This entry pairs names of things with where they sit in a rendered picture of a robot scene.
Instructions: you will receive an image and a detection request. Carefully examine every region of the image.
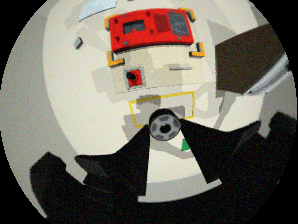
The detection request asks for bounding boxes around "grey wheel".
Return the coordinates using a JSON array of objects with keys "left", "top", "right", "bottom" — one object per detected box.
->
[{"left": 149, "top": 109, "right": 181, "bottom": 141}]

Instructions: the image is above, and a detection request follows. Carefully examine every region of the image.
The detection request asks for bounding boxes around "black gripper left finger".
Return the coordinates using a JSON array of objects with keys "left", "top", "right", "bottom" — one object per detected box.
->
[{"left": 74, "top": 124, "right": 150, "bottom": 196}]

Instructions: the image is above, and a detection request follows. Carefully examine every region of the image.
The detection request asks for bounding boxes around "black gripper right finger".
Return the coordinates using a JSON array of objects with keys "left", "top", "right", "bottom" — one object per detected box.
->
[{"left": 180, "top": 119, "right": 262, "bottom": 184}]

